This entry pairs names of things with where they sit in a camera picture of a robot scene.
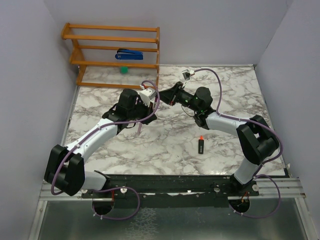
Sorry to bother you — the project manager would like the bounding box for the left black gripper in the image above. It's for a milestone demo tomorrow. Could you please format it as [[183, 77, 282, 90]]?
[[127, 97, 157, 124]]

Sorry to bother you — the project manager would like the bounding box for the green eraser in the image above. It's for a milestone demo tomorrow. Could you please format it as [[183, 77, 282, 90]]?
[[119, 66, 129, 75]]

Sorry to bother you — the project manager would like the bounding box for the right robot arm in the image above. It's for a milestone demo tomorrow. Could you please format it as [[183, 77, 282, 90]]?
[[159, 81, 280, 196]]

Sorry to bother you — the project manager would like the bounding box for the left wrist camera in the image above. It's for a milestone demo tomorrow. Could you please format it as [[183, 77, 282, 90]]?
[[138, 88, 157, 106]]

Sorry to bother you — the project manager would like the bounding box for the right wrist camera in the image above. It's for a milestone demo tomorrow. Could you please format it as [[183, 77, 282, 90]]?
[[182, 69, 195, 88]]

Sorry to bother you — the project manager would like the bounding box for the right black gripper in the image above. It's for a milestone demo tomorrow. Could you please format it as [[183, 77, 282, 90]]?
[[153, 83, 200, 114]]

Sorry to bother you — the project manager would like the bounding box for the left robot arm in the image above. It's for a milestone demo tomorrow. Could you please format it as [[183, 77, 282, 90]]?
[[44, 88, 160, 198]]

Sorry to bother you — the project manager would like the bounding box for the aluminium frame rail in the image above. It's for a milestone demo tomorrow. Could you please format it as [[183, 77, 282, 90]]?
[[39, 177, 306, 201]]

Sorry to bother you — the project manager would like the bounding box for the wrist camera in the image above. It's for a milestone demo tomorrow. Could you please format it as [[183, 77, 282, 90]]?
[[182, 69, 195, 88], [138, 88, 157, 106]]

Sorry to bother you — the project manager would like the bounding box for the black orange highlighter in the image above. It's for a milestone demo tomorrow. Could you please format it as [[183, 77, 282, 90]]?
[[198, 135, 205, 154]]

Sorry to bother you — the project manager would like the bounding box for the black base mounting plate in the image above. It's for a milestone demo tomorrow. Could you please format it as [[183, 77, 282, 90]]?
[[82, 174, 259, 208]]

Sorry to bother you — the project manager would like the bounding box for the pink highlighter pen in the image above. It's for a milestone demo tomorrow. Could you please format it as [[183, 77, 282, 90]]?
[[137, 123, 142, 136]]

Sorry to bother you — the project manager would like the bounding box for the wooden shelf rack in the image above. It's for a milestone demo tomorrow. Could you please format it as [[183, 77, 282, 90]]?
[[60, 22, 160, 89]]

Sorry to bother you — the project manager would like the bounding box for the blue stapler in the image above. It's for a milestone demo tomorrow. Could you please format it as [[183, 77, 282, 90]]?
[[115, 48, 144, 60]]

